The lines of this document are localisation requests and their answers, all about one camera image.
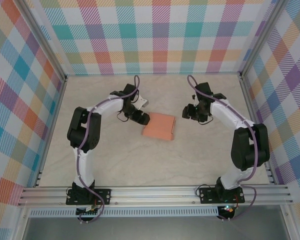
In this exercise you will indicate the pink paper box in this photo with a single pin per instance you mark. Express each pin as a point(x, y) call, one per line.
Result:
point(158, 126)

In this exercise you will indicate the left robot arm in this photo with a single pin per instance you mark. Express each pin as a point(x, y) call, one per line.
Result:
point(87, 165)

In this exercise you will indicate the aluminium table side rail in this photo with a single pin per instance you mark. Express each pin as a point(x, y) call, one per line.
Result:
point(50, 132)
point(248, 100)

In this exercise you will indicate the long aluminium mounting rail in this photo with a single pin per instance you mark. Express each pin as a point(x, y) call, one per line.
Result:
point(152, 196)

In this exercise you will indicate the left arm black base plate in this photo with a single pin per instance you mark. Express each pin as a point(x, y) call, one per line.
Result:
point(105, 196)

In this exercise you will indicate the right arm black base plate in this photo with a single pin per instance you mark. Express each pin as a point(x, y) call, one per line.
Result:
point(206, 195)

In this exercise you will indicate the aluminium frame post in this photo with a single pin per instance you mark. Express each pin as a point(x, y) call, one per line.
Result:
point(46, 42)
point(260, 37)

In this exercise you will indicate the aluminium frame leg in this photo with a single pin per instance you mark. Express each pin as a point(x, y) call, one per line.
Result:
point(21, 225)
point(288, 222)

